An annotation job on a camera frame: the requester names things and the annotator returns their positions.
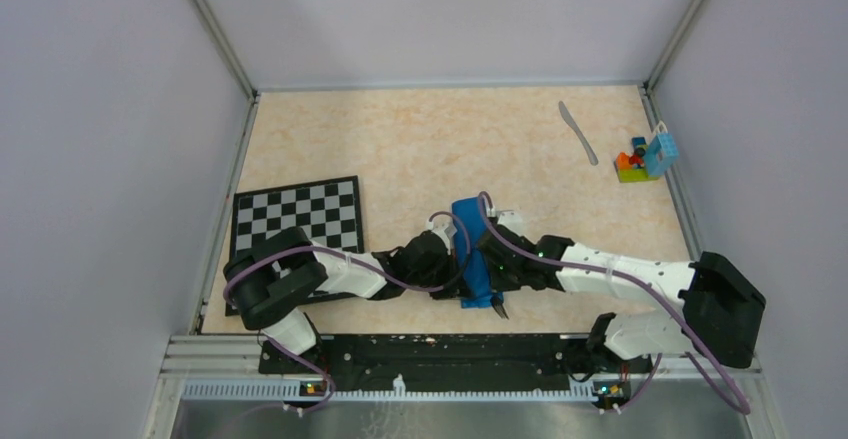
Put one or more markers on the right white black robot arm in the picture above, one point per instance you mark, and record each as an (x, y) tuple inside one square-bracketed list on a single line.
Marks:
[(705, 306)]

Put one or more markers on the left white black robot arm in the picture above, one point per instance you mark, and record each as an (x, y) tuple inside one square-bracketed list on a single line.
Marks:
[(268, 283)]

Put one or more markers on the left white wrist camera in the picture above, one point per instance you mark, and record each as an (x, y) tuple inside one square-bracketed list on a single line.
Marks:
[(444, 230)]

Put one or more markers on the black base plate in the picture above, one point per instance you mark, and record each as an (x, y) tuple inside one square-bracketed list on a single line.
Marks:
[(456, 362)]

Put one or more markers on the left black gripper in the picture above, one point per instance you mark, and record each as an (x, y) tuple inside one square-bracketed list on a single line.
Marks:
[(454, 291)]

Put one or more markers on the aluminium front rail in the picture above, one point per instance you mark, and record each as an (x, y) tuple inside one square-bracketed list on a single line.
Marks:
[(210, 387)]

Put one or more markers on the colourful toy block set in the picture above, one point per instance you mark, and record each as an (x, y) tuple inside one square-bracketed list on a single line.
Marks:
[(649, 159)]

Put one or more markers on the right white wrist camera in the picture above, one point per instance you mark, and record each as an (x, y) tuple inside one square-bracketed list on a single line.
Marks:
[(510, 219)]

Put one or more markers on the blue satin napkin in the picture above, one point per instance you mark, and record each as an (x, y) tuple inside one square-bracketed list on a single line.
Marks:
[(475, 287)]

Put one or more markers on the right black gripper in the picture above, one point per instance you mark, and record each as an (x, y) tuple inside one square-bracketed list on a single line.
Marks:
[(500, 283)]

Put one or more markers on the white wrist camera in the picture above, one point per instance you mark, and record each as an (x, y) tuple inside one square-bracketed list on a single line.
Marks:
[(444, 230), (510, 219)]

